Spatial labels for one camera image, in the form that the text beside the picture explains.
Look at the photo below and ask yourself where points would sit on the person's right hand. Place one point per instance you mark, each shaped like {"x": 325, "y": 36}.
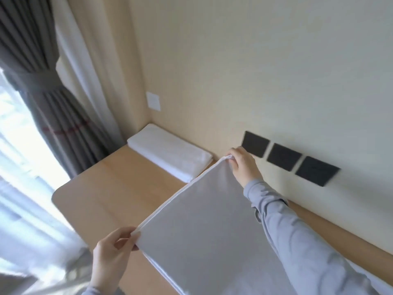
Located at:
{"x": 247, "y": 167}

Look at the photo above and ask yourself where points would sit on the person's left hand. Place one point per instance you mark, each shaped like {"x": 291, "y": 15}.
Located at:
{"x": 107, "y": 261}

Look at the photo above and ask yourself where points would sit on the person's right thumb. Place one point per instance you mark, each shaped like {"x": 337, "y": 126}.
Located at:
{"x": 235, "y": 166}

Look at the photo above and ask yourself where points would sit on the person's left thumb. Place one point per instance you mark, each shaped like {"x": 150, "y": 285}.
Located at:
{"x": 127, "y": 234}

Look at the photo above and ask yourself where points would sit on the white cloth sheet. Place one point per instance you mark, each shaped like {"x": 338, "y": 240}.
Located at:
{"x": 208, "y": 230}

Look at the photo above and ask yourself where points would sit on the person's right forearm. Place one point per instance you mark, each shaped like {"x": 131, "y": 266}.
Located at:
{"x": 294, "y": 239}

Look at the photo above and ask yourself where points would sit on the person's left forearm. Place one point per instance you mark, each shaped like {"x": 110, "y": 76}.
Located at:
{"x": 101, "y": 291}

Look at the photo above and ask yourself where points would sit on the folded white towel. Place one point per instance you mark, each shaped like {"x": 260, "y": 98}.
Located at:
{"x": 172, "y": 152}

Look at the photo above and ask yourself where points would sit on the white sheer curtain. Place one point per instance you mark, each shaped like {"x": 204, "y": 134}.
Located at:
{"x": 27, "y": 218}

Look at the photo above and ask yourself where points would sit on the grey pleated curtain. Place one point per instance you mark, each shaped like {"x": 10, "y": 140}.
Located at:
{"x": 46, "y": 89}

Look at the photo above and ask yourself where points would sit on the white curtain lining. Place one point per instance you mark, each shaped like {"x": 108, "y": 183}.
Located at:
{"x": 83, "y": 73}

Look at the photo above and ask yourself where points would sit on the grey curtain tieback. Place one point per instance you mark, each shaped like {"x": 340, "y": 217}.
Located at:
{"x": 36, "y": 80}

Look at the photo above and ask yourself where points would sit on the black wall socket plate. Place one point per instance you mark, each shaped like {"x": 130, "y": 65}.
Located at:
{"x": 284, "y": 157}
{"x": 255, "y": 144}
{"x": 317, "y": 171}

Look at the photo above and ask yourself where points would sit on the white wall switch plate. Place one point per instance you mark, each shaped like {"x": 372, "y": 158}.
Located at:
{"x": 153, "y": 101}

